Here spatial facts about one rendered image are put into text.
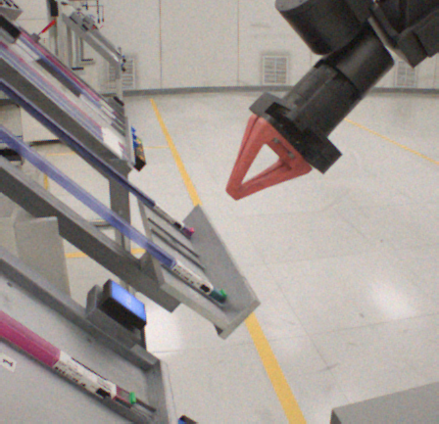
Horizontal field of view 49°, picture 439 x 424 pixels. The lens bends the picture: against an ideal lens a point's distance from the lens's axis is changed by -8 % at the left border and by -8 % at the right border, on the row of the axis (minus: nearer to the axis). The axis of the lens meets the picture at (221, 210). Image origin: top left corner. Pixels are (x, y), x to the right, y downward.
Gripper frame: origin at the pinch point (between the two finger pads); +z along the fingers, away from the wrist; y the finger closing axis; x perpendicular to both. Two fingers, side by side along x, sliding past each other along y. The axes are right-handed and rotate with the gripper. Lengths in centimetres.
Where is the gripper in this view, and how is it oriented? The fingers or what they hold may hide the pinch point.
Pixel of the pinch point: (236, 189)
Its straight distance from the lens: 49.3
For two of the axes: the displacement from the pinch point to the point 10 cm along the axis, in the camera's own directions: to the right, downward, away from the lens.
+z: -6.8, 7.2, 1.2
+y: 2.0, 3.4, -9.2
